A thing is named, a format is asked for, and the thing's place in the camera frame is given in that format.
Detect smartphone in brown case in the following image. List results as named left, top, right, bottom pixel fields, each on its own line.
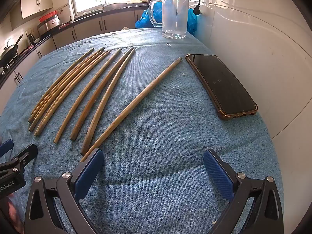
left=185, top=53, right=258, bottom=121

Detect blue tablecloth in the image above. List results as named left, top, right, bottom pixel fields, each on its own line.
left=0, top=28, right=284, bottom=234

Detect steel pot with red lid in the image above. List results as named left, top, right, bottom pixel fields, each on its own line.
left=36, top=11, right=61, bottom=34

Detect wooden chopstick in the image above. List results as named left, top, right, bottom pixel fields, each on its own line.
left=80, top=57, right=183, bottom=163

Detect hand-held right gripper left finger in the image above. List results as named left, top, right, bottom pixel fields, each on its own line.
left=24, top=148, right=105, bottom=234

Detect cream lower kitchen cabinets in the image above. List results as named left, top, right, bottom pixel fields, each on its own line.
left=0, top=10, right=150, bottom=113

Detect black wok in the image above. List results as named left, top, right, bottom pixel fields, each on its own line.
left=0, top=34, right=24, bottom=67

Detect black kitchen countertop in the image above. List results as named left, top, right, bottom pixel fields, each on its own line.
left=0, top=5, right=150, bottom=83

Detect blue plastic bag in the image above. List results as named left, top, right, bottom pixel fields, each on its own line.
left=135, top=1, right=203, bottom=36

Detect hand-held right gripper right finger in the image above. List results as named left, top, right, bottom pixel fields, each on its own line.
left=203, top=149, right=284, bottom=234

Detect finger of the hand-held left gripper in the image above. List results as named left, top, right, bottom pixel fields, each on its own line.
left=0, top=143, right=39, bottom=176
left=0, top=139, right=14, bottom=157

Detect clear plastic bottle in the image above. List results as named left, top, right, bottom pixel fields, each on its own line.
left=149, top=0, right=190, bottom=40

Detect row of wooden chopsticks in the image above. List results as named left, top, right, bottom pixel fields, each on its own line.
left=28, top=47, right=136, bottom=155

